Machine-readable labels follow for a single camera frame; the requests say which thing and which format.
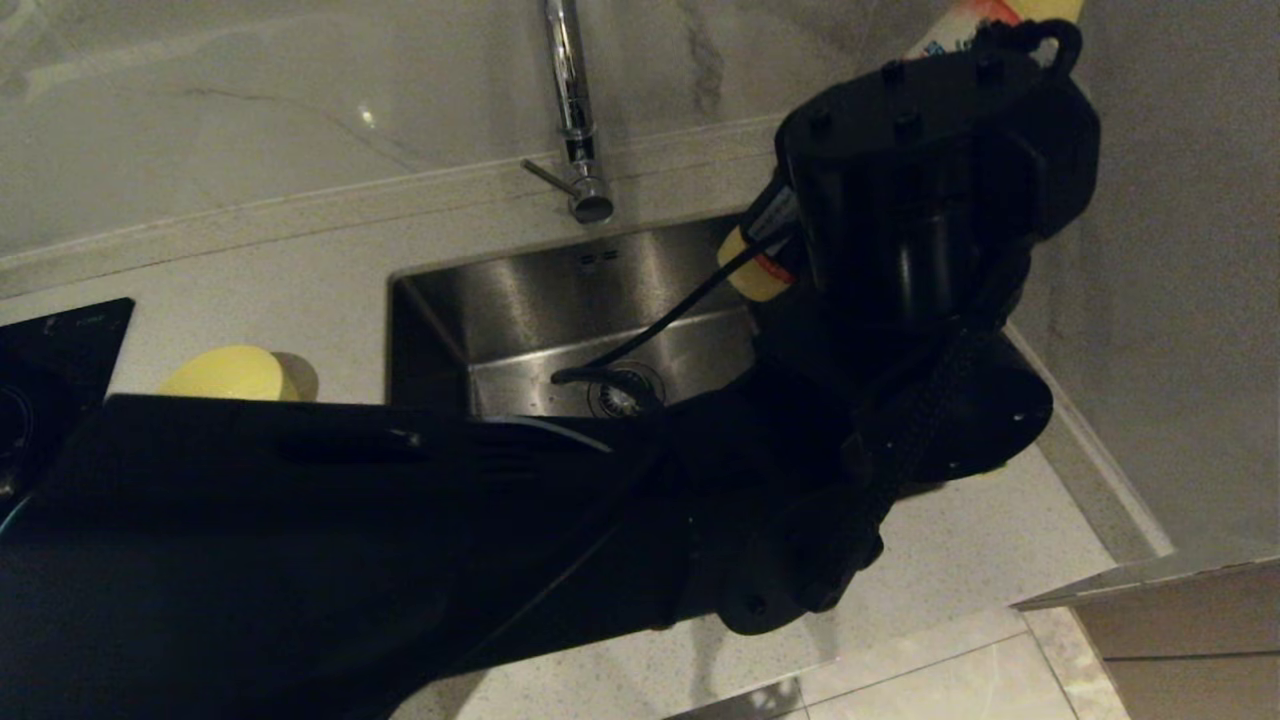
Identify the orange yellow detergent bottle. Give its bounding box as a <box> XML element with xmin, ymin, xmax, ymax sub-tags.
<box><xmin>717</xmin><ymin>0</ymin><xmax>1086</xmax><ymax>304</ymax></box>

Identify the stainless steel sink basin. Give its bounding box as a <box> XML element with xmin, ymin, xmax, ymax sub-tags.
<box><xmin>385</xmin><ymin>215</ymin><xmax>791</xmax><ymax>421</ymax></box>

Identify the round metal drain strainer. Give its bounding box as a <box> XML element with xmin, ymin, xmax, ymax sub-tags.
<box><xmin>587</xmin><ymin>362</ymin><xmax>666</xmax><ymax>419</ymax></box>

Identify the chrome faucet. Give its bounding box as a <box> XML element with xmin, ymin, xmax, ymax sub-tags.
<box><xmin>520</xmin><ymin>0</ymin><xmax>616</xmax><ymax>223</ymax></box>

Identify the light wooden cabinet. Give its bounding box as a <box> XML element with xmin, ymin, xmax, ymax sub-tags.
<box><xmin>1010</xmin><ymin>555</ymin><xmax>1280</xmax><ymax>720</ymax></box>

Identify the yellow plastic bowl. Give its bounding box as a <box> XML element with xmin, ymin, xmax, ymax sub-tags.
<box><xmin>158</xmin><ymin>345</ymin><xmax>301</xmax><ymax>403</ymax></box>

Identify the black glass cooktop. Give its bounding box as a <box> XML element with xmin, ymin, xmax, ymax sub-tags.
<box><xmin>0</xmin><ymin>297</ymin><xmax>136</xmax><ymax>521</ymax></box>

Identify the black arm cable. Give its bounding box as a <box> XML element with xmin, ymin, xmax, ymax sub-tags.
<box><xmin>550</xmin><ymin>235</ymin><xmax>791</xmax><ymax>389</ymax></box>

